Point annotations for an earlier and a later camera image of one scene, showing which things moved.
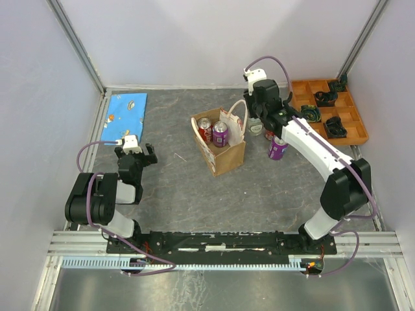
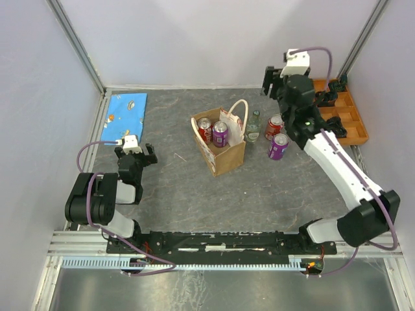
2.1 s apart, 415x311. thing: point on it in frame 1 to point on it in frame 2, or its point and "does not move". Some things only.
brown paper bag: [223, 159] does not move
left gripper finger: [118, 151] does not move
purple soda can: [277, 148] does not move
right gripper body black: [253, 100] to [283, 105]
